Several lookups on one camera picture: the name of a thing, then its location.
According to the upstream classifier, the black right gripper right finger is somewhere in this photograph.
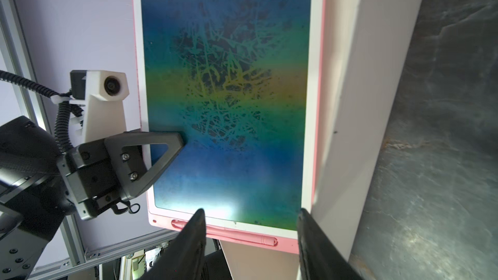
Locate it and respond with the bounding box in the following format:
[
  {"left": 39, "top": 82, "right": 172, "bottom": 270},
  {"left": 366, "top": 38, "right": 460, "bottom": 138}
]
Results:
[{"left": 297, "top": 209, "right": 362, "bottom": 280}]

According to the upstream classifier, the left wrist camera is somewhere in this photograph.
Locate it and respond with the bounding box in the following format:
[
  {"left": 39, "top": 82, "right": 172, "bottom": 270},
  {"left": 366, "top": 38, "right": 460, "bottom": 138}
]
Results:
[{"left": 70, "top": 70, "right": 129, "bottom": 143}]

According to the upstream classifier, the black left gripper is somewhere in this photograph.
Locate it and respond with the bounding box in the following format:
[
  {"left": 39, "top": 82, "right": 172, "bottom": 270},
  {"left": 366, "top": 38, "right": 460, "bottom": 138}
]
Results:
[{"left": 57, "top": 131, "right": 184, "bottom": 220}]

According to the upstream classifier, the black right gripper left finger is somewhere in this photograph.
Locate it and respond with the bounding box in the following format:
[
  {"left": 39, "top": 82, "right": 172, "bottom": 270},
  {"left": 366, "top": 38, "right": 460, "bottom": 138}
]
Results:
[{"left": 141, "top": 209, "right": 206, "bottom": 280}]

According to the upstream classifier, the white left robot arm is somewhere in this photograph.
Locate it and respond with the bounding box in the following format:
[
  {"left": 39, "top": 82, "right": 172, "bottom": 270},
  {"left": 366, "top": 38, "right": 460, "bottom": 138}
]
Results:
[{"left": 1, "top": 116, "right": 184, "bottom": 279}]

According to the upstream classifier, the cream plastic storage tray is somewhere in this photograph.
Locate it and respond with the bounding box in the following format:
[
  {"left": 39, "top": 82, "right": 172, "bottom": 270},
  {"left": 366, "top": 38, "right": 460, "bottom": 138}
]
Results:
[{"left": 217, "top": 0, "right": 432, "bottom": 280}]

